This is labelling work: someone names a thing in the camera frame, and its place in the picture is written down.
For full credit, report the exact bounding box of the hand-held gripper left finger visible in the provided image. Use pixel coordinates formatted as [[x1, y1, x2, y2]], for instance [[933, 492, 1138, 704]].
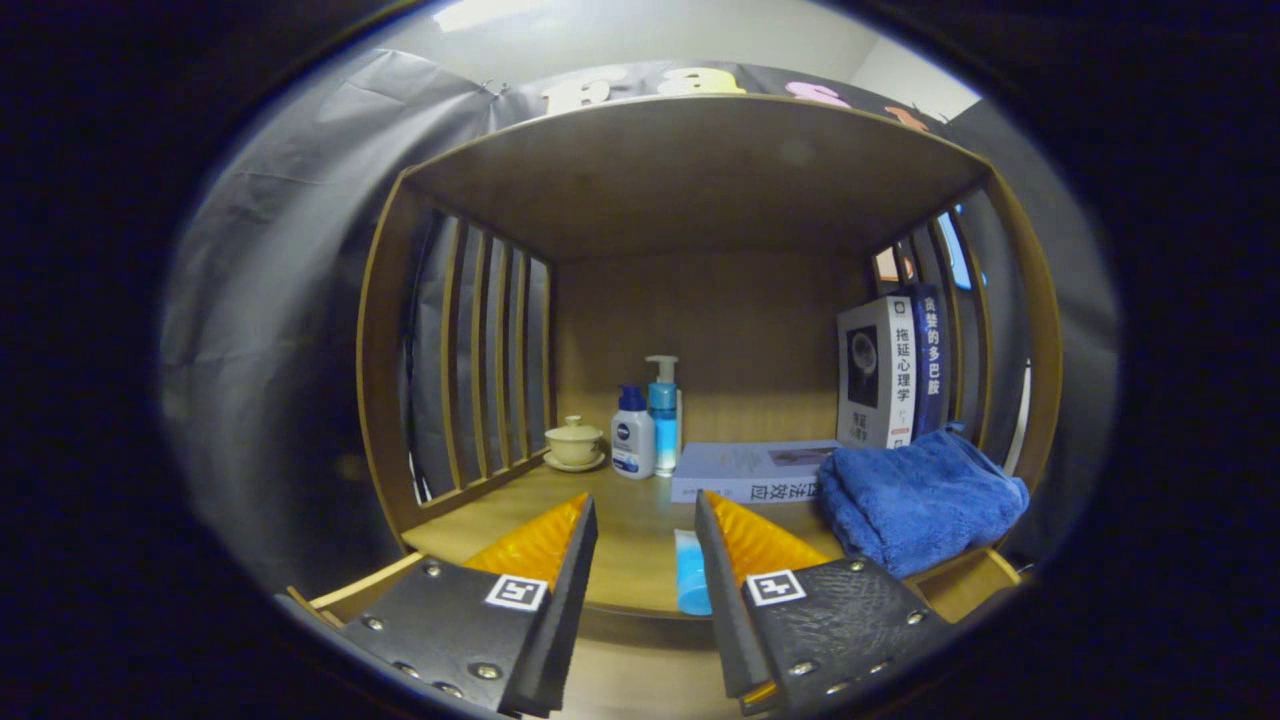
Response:
[[335, 492, 601, 719]]

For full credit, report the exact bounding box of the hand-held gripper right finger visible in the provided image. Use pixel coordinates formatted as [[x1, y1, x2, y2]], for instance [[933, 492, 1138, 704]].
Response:
[[694, 489, 953, 718]]

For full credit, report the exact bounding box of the light blue tube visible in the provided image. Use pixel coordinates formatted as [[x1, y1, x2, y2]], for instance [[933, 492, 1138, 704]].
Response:
[[673, 529, 713, 617]]

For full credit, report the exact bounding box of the wooden drawer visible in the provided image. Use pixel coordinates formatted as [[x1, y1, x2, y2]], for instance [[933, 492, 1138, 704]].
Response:
[[285, 545, 1031, 720]]

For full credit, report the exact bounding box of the wooden countertop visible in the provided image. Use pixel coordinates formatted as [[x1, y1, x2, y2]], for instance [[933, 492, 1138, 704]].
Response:
[[400, 455, 1001, 616]]

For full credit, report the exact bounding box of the wooden cabinet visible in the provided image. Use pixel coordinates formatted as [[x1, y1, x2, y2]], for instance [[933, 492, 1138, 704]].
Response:
[[355, 95, 1063, 641]]

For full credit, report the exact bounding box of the grey lying book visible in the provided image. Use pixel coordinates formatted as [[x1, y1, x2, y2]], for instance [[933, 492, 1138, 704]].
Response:
[[670, 440, 843, 504]]

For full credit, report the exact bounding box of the beige lidded teacup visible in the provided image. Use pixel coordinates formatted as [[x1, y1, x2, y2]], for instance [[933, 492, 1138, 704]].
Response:
[[543, 415, 607, 473]]

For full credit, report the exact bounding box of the white bottle with blue cap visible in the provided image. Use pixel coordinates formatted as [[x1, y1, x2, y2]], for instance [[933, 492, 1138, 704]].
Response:
[[611, 385, 657, 480]]

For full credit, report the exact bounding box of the blue pump bottle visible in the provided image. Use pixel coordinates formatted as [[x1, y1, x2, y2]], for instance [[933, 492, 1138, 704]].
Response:
[[645, 355, 683, 477]]

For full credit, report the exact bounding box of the blue folded towel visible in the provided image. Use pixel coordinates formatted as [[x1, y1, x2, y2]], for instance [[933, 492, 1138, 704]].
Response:
[[818, 425, 1031, 581]]

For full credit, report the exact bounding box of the white standing book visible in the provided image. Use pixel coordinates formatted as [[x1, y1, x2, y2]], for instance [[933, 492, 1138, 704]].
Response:
[[836, 295, 918, 450]]

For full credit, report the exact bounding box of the dark blue standing book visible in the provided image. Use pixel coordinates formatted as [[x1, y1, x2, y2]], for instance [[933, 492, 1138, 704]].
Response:
[[908, 283, 951, 439]]

